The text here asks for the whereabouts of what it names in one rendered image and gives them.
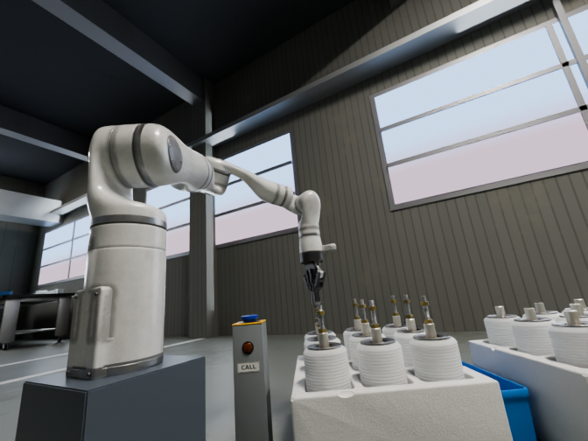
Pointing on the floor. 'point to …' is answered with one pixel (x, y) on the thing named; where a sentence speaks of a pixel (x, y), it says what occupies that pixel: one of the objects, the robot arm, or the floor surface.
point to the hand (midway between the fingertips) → (316, 297)
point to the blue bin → (514, 406)
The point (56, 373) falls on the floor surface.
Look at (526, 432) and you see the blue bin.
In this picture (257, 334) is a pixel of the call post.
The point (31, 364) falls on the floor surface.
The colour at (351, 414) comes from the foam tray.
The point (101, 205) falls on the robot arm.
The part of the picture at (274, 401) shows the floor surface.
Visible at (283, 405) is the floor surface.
